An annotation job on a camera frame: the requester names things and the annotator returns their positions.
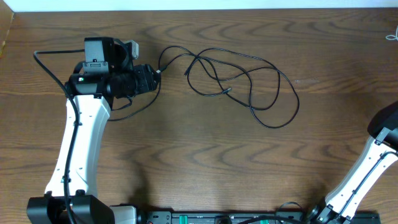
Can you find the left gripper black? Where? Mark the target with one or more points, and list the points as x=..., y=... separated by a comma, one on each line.
x=149, y=78

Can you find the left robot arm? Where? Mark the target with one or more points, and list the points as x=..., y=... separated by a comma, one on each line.
x=107, y=73

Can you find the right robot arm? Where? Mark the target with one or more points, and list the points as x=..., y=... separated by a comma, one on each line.
x=380, y=152

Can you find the grey box at base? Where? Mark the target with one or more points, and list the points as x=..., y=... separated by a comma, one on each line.
x=124, y=214

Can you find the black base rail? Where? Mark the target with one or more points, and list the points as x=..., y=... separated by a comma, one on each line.
x=167, y=217

